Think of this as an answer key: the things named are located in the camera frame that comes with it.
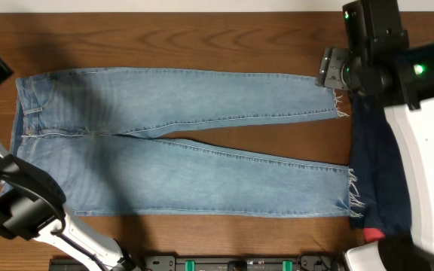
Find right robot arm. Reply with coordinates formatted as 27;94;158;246
316;0;434;270

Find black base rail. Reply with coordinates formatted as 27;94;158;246
114;254;350;271

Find red folded garment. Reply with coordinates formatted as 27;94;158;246
363;227;386;243

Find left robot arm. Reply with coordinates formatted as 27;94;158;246
0;69;144;270

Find dark navy folded garment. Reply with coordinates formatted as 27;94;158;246
349;96;411;236

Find light blue denim jeans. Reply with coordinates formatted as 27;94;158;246
11;68;362;218

